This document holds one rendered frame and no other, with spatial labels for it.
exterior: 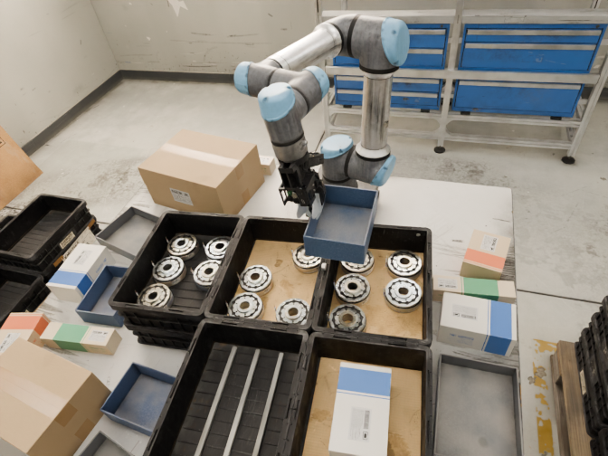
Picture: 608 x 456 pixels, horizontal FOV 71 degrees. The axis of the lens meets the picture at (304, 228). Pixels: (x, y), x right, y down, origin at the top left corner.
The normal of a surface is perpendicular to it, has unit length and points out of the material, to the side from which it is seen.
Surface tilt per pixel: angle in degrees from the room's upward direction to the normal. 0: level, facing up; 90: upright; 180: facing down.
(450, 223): 0
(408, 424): 0
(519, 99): 90
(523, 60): 90
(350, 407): 0
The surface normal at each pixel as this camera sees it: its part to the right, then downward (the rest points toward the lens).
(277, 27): -0.29, 0.70
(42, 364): -0.11, -0.70
